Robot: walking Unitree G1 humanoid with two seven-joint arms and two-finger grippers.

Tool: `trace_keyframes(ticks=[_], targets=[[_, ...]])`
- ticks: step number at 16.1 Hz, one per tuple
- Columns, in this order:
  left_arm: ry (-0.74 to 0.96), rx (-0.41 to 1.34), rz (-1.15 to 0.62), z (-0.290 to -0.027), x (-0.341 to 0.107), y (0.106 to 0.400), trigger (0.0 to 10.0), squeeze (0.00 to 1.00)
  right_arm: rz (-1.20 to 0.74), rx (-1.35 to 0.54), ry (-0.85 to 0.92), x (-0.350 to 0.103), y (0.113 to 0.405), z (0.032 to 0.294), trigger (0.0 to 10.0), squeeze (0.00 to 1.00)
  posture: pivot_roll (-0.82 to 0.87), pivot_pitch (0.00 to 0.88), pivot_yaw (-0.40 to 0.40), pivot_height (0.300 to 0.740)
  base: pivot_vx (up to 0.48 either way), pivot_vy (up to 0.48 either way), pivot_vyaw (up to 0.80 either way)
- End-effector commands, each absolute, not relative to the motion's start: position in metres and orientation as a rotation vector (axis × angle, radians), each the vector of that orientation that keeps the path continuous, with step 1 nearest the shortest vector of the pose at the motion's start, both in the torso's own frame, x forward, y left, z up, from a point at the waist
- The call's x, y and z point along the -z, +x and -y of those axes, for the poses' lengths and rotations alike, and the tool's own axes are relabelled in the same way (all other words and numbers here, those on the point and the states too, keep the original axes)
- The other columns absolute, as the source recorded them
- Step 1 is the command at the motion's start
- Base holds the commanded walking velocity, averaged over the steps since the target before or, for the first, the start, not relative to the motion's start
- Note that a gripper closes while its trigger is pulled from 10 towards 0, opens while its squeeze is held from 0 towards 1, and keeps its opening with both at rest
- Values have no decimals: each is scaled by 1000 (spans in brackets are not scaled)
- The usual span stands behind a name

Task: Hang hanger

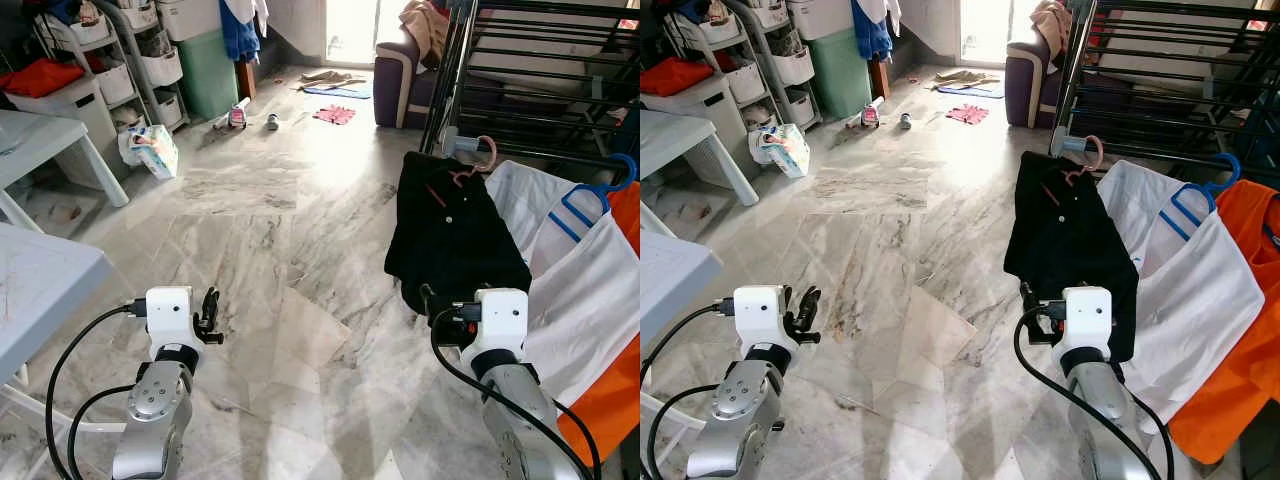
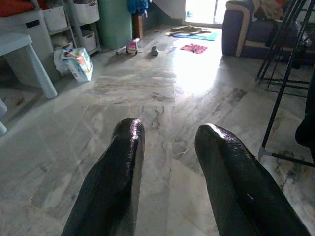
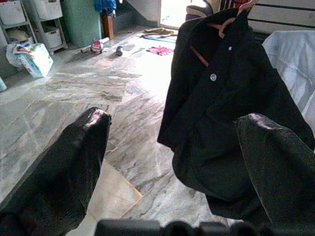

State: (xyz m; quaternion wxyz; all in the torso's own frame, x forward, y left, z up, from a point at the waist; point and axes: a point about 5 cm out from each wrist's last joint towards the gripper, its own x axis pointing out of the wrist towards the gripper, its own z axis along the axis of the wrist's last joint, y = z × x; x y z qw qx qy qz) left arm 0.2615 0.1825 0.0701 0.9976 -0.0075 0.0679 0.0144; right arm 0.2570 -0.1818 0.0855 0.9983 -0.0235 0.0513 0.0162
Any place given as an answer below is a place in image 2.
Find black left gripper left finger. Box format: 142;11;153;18
61;118;145;236

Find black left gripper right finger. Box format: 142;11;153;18
194;123;313;236

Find black metal drying rack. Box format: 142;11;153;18
255;0;315;168

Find printed diaper pack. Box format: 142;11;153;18
54;47;94;83

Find pink toy bottle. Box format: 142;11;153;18
116;38;141;56

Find white storage bin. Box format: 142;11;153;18
51;34;74;50
80;30;97;52
73;1;100;25
43;6;68;32

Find pink floor cloth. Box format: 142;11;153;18
180;43;208;54

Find green plastic bin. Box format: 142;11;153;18
97;0;133;50

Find blue floor mat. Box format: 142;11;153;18
173;32;219;42

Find grey storage shelf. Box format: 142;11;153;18
43;0;102;55

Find purple sofa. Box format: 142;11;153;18
221;0;315;62

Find brown floor cloth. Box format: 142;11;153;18
164;25;211;36

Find white lidded laundry basket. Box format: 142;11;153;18
0;9;62;89

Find small white plastic table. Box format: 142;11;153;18
0;33;59;99

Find blue hanging garment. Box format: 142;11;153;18
127;0;149;14

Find beige clothes on sofa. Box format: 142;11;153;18
253;0;284;18

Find red cloth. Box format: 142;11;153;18
0;0;35;17

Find brown wooden post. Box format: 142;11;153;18
132;13;144;40

